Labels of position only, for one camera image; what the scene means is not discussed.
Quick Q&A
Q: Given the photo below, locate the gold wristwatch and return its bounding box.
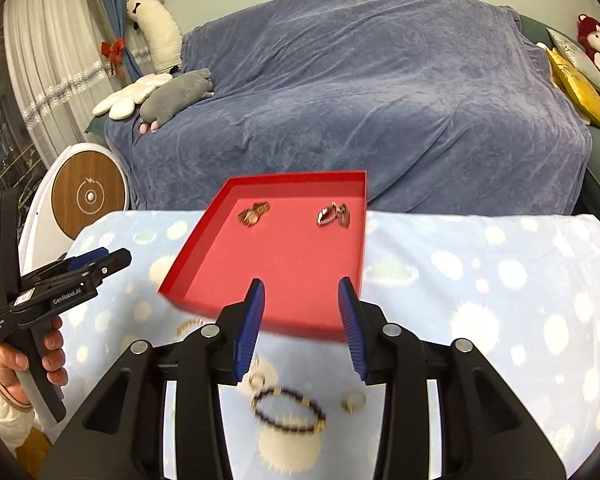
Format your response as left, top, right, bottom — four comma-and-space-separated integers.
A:
237, 201, 272, 228

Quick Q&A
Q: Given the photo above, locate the blue curtain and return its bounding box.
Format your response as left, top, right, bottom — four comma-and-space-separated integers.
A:
77, 0, 146, 83

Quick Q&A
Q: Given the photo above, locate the dark beaded bracelet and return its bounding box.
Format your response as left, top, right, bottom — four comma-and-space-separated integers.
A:
250, 386, 327, 432

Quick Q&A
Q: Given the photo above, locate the white plush animal toy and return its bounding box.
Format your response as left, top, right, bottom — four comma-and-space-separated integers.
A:
126, 0, 183, 76

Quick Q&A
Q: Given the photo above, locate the sofa with blue cover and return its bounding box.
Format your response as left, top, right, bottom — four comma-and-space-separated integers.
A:
104, 0, 593, 216

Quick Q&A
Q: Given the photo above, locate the gold chain bracelet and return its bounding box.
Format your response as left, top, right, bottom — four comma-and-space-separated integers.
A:
175, 317, 207, 337

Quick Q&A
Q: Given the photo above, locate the cream flower-shaped cushion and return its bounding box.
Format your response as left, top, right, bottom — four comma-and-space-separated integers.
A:
92, 73, 173, 121

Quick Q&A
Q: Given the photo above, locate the red monkey plush toy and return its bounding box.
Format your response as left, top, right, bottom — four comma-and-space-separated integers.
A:
577, 14, 600, 98

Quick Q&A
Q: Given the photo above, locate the person's left hand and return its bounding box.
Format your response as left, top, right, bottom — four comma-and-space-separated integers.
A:
0, 327, 66, 409

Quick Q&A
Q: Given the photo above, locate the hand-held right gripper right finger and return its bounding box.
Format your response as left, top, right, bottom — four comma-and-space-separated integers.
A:
338, 276, 567, 480

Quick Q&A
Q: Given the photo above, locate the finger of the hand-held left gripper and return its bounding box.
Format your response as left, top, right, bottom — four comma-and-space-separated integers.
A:
55, 248, 133, 293
22, 247, 109, 287

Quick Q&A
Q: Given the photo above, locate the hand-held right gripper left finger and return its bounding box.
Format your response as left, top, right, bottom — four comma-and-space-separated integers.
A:
39, 278, 266, 480

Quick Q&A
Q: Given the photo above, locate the red cardboard box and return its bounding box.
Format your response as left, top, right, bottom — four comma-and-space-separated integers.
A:
157, 170, 368, 345

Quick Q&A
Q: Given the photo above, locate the grey plush toy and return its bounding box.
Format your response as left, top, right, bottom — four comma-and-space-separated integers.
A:
139, 68, 216, 134

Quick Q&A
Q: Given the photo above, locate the white round wood-faced appliance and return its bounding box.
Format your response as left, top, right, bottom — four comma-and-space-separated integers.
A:
19, 142, 130, 281

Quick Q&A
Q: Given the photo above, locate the gold ring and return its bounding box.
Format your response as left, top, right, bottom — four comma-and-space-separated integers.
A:
247, 357, 268, 391
341, 390, 367, 414

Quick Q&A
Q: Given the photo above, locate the silver cushion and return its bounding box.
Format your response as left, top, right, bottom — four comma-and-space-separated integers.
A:
546, 27, 600, 101

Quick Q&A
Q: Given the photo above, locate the dark display shelf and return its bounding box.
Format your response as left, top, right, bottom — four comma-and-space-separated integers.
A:
0, 25, 41, 201

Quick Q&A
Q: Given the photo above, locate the red curtain bow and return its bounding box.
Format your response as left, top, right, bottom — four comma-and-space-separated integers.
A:
101, 37, 127, 77

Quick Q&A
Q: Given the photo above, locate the white sheer curtain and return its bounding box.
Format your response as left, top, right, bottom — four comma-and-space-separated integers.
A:
2, 0, 131, 171

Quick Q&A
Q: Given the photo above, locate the yellow cushion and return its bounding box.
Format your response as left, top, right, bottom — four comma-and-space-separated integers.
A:
545, 47, 600, 140

